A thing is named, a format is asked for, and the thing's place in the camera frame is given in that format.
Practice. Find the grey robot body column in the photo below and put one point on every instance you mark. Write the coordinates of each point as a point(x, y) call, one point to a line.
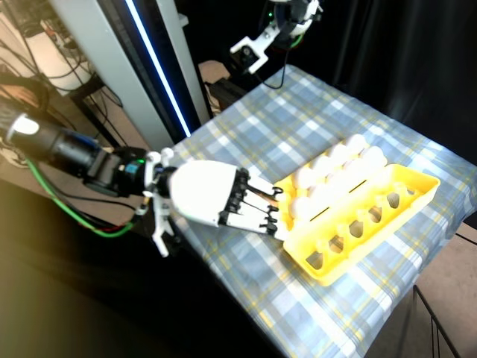
point(112, 74)

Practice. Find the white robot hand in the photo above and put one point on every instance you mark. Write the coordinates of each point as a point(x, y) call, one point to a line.
point(307, 24)
point(201, 194)

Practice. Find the yellow egg carton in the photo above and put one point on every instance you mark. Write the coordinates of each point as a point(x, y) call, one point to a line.
point(417, 182)

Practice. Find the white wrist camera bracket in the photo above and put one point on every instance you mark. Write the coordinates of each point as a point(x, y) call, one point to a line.
point(161, 223)
point(261, 43)

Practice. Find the blue plaid tablecloth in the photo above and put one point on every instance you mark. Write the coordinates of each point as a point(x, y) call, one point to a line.
point(298, 112)

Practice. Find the blue light strip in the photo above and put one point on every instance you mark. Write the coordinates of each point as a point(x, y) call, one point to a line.
point(160, 71)

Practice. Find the black curtain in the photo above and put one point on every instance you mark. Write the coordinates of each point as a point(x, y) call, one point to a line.
point(410, 56)

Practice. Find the black aluminium profile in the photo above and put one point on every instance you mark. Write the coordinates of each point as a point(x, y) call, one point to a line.
point(227, 93)

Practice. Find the white round container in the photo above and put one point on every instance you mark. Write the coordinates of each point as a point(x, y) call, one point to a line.
point(56, 56)

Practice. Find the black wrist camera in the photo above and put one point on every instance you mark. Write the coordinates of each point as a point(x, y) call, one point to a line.
point(242, 54)

